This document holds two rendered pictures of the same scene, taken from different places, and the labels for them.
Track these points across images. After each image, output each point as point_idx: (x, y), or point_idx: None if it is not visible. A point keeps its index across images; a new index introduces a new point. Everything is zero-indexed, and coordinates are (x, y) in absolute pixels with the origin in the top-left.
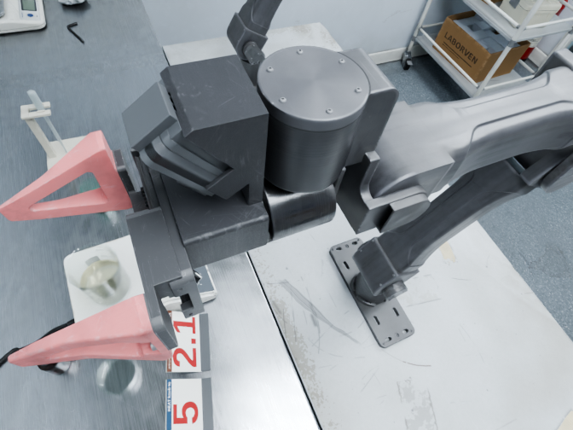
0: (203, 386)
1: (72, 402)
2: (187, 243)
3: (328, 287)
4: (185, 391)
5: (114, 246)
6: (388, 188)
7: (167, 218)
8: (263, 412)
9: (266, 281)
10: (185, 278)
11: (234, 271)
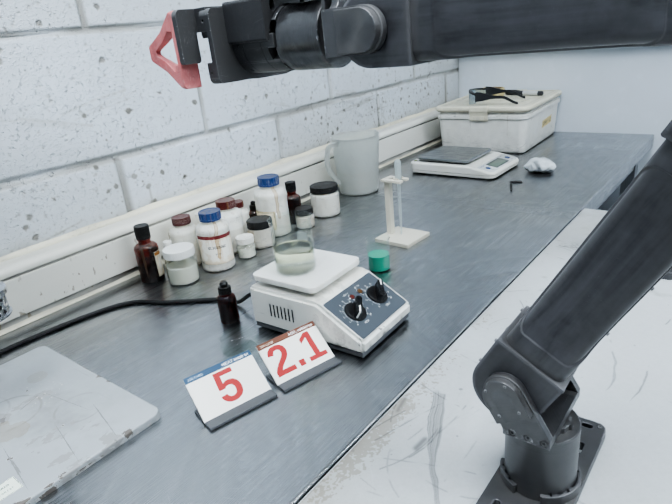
0: (263, 394)
1: (205, 339)
2: (223, 3)
3: (484, 436)
4: (248, 374)
5: (332, 255)
6: (346, 1)
7: None
8: (267, 452)
9: (423, 382)
10: (205, 10)
11: (406, 356)
